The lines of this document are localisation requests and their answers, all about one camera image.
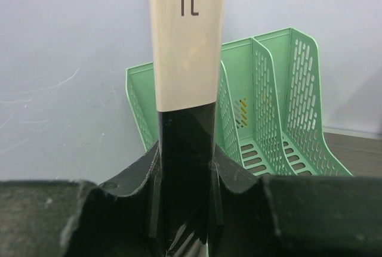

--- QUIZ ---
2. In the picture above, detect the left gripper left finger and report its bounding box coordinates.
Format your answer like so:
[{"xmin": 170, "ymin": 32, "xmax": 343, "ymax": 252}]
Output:
[{"xmin": 1, "ymin": 145, "xmax": 158, "ymax": 256}]

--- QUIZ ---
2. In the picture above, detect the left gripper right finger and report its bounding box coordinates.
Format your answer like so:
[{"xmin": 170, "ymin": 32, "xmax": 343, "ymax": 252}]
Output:
[{"xmin": 208, "ymin": 148, "xmax": 381, "ymax": 256}]

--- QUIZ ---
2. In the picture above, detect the green file organizer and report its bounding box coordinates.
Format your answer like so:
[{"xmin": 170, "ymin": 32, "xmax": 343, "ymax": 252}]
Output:
[{"xmin": 126, "ymin": 28, "xmax": 350, "ymax": 177}]

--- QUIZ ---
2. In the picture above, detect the white eraser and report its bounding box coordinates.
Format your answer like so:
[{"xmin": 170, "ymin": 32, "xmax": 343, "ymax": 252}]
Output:
[{"xmin": 149, "ymin": 0, "xmax": 224, "ymax": 112}]

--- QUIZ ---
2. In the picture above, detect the black notebook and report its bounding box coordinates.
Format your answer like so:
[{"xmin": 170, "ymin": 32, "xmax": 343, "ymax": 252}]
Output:
[{"xmin": 158, "ymin": 103, "xmax": 215, "ymax": 256}]

